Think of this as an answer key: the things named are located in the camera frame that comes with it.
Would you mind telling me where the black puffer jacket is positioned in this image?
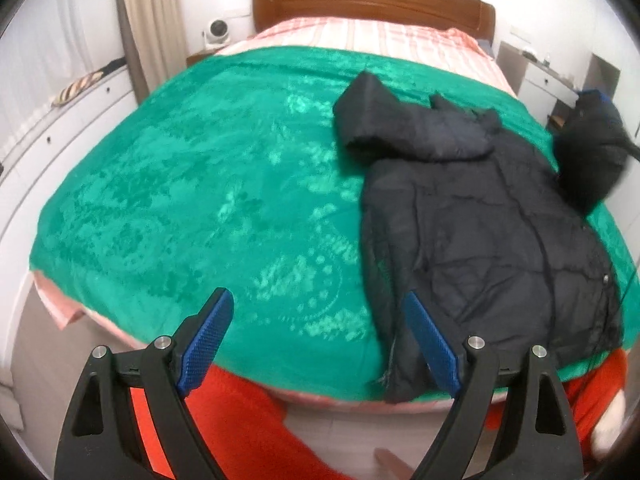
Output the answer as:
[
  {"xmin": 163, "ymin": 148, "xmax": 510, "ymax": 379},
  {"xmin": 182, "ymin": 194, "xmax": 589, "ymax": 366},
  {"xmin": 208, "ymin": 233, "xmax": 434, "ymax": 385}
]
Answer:
[{"xmin": 333, "ymin": 72, "xmax": 624, "ymax": 404}]

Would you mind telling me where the red orange sweater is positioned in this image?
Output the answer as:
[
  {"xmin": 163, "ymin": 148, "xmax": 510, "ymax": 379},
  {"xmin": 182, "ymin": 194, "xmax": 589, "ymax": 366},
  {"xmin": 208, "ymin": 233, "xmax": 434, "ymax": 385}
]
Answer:
[{"xmin": 127, "ymin": 349, "xmax": 629, "ymax": 480}]

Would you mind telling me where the white drawer cabinet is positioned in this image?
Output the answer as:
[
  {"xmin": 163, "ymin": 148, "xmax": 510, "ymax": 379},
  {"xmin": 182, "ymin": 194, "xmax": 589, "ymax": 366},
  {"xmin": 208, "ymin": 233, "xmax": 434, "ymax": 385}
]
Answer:
[{"xmin": 1, "ymin": 66, "xmax": 137, "ymax": 233}]

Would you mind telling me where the green floral bedspread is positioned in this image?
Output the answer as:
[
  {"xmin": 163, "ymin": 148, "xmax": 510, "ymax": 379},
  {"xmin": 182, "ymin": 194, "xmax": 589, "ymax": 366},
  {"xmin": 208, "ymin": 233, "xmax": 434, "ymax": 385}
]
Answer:
[{"xmin": 28, "ymin": 45, "xmax": 640, "ymax": 403}]

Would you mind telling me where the black coat on chair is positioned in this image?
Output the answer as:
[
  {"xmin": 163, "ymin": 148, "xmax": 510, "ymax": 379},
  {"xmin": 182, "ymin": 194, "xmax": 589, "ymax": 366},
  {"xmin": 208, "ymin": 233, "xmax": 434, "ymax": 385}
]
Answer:
[{"xmin": 552, "ymin": 104, "xmax": 639, "ymax": 217}]

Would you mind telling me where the blue garment on chair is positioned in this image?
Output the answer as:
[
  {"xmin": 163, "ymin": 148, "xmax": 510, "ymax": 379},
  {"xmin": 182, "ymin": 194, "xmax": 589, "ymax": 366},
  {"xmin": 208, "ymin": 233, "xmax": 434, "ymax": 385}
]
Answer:
[{"xmin": 576, "ymin": 89, "xmax": 623, "ymax": 126}]

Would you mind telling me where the striped cushion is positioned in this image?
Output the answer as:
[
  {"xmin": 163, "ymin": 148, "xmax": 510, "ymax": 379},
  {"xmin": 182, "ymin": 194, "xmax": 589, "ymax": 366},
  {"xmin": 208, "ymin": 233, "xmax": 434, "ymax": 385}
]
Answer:
[{"xmin": 51, "ymin": 70, "xmax": 104, "ymax": 107}]

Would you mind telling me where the white desk with drawer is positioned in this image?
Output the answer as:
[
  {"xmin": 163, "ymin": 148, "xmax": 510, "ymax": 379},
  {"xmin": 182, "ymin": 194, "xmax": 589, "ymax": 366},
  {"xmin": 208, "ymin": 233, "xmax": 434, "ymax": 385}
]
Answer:
[{"xmin": 496, "ymin": 42, "xmax": 578, "ymax": 127}]

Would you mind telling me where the wooden nightstand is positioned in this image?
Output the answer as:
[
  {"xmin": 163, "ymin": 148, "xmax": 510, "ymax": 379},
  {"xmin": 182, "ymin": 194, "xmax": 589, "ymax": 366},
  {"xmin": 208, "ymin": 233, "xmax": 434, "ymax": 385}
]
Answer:
[{"xmin": 186, "ymin": 49, "xmax": 220, "ymax": 67}]

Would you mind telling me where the white sheer curtain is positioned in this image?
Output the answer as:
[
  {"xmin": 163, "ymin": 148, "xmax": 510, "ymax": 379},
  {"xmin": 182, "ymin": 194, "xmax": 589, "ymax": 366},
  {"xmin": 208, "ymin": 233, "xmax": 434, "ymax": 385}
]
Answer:
[{"xmin": 1, "ymin": 0, "xmax": 124, "ymax": 155}]

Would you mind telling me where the beige curtain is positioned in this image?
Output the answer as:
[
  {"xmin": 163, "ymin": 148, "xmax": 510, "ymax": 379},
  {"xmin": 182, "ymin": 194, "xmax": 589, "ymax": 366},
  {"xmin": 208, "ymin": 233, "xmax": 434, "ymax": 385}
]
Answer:
[{"xmin": 116, "ymin": 0, "xmax": 188, "ymax": 103}]

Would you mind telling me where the wooden headboard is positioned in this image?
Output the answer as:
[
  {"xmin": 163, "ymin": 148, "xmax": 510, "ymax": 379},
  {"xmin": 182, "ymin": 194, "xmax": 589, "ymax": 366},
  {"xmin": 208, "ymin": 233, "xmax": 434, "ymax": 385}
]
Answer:
[{"xmin": 252, "ymin": 0, "xmax": 496, "ymax": 42}]

